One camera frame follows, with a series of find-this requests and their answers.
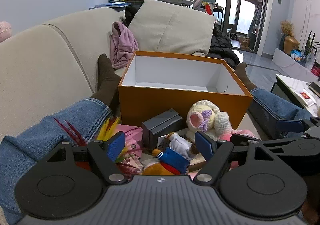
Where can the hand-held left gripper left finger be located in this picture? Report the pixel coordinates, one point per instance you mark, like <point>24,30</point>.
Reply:
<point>117,145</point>

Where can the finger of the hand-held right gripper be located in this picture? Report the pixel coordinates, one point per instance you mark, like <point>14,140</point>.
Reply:
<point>290,125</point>
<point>282,142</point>

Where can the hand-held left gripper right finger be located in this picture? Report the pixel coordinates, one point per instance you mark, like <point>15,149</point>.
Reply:
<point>203,144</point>

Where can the pink wallet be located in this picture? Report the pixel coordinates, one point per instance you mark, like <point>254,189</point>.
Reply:
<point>132,139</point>

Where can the cream crochet animal toy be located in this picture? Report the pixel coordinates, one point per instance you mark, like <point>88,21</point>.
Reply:
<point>200,117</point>

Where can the orange plush toy blue jacket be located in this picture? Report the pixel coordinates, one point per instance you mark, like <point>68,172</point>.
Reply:
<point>175,161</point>

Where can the pink round plush toy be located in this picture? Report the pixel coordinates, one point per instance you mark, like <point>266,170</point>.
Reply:
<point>240,132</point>

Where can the red yellow feather toy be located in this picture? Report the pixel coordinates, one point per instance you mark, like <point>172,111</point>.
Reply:
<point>75,132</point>

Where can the grey case box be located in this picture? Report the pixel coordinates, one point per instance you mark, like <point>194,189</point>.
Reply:
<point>160,124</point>

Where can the orange cardboard box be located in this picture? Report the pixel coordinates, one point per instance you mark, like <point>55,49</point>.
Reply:
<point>175,104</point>

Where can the person's right leg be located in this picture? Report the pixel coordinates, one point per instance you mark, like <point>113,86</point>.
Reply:
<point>270,107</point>

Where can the person's leg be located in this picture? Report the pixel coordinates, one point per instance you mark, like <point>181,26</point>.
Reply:
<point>37,134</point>
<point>270,107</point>

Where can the marble coffee table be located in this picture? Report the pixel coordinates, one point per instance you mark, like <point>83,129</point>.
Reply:
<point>295,87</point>

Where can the white low cabinet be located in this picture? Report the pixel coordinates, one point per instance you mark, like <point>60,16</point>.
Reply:
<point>285,64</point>

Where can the blue snack packet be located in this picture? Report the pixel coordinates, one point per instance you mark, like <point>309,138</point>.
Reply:
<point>297,55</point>

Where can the person's left leg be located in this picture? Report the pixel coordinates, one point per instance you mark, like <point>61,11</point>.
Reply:
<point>37,134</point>

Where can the gold vase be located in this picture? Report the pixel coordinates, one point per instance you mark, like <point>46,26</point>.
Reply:
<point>291,44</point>

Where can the green potted plant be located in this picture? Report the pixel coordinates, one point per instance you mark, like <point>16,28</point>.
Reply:
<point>311,44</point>

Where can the dried flower bunch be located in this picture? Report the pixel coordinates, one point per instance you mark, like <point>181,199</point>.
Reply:
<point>287,28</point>

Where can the pink cloth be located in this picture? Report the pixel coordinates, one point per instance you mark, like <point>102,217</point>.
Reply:
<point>123,44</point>

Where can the black jacket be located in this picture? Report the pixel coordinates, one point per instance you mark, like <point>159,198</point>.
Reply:
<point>221,44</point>

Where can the beige sofa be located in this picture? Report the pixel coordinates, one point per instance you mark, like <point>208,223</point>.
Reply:
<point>37,64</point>

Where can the beige cushion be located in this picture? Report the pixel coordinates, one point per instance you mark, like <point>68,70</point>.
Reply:
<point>170,27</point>

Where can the glass balcony door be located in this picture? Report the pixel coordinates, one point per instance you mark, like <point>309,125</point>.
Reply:
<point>247,9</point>

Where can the dark desk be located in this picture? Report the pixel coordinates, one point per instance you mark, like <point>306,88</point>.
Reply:
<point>160,1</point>

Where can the pink plush on sofa back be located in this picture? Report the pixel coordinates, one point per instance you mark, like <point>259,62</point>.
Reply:
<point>4,31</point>

